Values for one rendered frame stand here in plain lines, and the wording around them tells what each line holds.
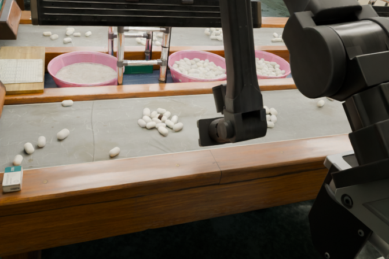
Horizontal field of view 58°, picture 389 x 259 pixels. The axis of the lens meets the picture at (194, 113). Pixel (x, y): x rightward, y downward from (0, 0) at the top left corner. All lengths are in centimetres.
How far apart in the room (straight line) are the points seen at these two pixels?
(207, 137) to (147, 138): 25
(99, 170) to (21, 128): 30
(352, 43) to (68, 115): 90
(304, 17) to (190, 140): 69
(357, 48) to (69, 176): 69
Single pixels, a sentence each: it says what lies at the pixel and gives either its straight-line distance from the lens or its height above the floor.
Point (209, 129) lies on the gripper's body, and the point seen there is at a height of 89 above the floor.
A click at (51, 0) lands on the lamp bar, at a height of 110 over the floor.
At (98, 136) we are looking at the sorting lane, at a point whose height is 74.
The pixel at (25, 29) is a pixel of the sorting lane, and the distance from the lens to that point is 175.
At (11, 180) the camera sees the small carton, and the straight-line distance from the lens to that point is 87.
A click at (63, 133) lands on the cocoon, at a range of 102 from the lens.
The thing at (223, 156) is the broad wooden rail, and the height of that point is 76.
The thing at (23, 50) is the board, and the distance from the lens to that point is 145.
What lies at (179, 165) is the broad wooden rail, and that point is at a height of 76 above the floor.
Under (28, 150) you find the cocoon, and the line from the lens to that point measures 98.
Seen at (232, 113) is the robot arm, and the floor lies 102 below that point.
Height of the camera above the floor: 137
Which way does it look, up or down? 33 degrees down
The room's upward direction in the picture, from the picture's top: 9 degrees clockwise
